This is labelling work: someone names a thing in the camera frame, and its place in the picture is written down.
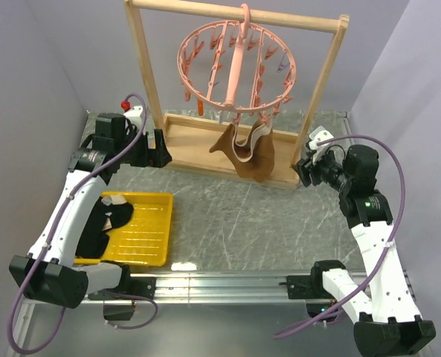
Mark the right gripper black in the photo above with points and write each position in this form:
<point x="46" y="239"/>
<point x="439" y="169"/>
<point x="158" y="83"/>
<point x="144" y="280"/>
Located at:
<point x="304" y="168"/>

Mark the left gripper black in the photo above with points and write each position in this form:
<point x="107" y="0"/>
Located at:
<point x="157" y="158"/>

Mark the brown underwear beige waistband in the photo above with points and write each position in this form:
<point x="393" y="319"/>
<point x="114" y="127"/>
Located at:
<point x="253" y="157"/>

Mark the pink round clip hanger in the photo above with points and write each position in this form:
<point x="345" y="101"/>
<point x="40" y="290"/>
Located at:
<point x="241" y="36"/>

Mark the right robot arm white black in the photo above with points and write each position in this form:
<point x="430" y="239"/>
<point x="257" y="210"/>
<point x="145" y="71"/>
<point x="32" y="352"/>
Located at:
<point x="386" y="320"/>

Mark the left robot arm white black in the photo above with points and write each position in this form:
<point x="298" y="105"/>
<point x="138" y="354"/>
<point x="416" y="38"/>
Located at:
<point x="47" y="272"/>

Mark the black underwear in tray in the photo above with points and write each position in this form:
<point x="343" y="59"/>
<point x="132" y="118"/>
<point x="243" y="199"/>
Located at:
<point x="103" y="218"/>

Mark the yellow plastic tray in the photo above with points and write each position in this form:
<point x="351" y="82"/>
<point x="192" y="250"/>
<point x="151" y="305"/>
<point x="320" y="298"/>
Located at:
<point x="144" y="239"/>

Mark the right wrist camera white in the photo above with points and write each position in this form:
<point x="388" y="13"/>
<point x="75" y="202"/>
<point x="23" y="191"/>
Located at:
<point x="315" y="146"/>

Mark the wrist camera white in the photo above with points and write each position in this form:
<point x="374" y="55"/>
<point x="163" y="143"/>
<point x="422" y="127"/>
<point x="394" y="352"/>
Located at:
<point x="315" y="146"/>
<point x="135" y="114"/>

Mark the wooden hanging rack frame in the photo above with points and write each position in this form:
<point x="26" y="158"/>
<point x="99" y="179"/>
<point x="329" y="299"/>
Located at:
<point x="190" y="138"/>

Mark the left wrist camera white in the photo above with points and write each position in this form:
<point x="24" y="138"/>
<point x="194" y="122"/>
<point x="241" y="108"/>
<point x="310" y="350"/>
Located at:
<point x="135" y="114"/>

